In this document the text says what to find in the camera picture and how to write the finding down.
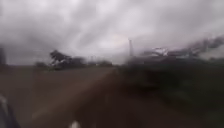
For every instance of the tall thin mast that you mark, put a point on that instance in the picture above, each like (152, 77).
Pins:
(130, 48)

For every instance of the distant dark trees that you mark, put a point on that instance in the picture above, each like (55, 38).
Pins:
(65, 60)

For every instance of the brown dirt road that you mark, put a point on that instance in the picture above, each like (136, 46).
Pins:
(63, 96)

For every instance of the dark green roadside bushes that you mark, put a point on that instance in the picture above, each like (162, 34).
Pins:
(173, 83)

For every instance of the robot's own part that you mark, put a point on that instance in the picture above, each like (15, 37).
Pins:
(74, 125)

